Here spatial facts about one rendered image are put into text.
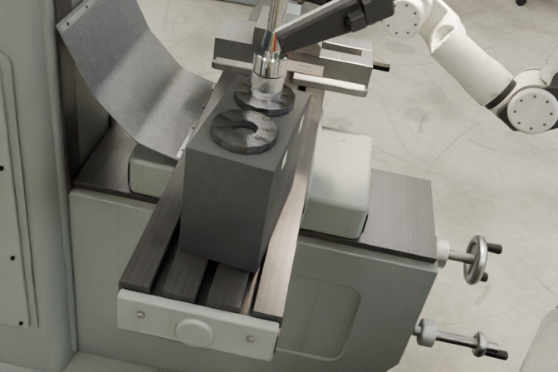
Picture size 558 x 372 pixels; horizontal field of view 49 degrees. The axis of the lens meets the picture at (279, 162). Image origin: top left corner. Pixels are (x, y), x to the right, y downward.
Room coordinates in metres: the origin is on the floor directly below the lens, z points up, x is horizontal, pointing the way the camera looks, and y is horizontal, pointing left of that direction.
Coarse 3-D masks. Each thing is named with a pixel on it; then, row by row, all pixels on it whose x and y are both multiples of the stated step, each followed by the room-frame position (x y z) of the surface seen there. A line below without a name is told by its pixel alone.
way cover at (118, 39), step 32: (96, 0) 1.12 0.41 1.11; (128, 0) 1.24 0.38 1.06; (64, 32) 0.97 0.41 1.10; (96, 32) 1.06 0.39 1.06; (128, 32) 1.17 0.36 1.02; (96, 64) 1.01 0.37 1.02; (128, 64) 1.11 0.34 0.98; (160, 64) 1.21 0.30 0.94; (96, 96) 0.96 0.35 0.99; (160, 96) 1.12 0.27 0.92; (192, 96) 1.17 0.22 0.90; (128, 128) 0.96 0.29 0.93; (160, 128) 1.02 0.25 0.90; (192, 128) 1.06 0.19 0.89
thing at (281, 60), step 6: (258, 48) 0.79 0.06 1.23; (258, 54) 0.78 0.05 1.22; (264, 54) 0.78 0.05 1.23; (282, 54) 0.79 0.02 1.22; (258, 60) 0.77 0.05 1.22; (264, 60) 0.76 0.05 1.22; (270, 60) 0.77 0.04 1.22; (276, 60) 0.77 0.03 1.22; (282, 60) 0.77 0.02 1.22; (270, 66) 0.76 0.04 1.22; (276, 66) 0.77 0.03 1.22
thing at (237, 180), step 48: (240, 96) 0.76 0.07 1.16; (288, 96) 0.79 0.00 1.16; (192, 144) 0.65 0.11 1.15; (240, 144) 0.65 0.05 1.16; (288, 144) 0.70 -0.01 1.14; (192, 192) 0.64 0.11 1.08; (240, 192) 0.63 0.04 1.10; (288, 192) 0.80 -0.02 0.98; (192, 240) 0.64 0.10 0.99; (240, 240) 0.62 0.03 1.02
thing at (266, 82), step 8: (256, 64) 0.77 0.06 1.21; (256, 72) 0.77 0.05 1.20; (264, 72) 0.76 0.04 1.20; (272, 72) 0.76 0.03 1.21; (280, 72) 0.77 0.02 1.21; (256, 80) 0.77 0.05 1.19; (264, 80) 0.76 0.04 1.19; (272, 80) 0.77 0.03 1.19; (280, 80) 0.77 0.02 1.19; (256, 88) 0.77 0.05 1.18; (264, 88) 0.76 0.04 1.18; (272, 88) 0.77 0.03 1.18; (280, 88) 0.78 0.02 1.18; (256, 96) 0.77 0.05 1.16; (264, 96) 0.76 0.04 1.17; (272, 96) 0.77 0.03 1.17; (280, 96) 0.78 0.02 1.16
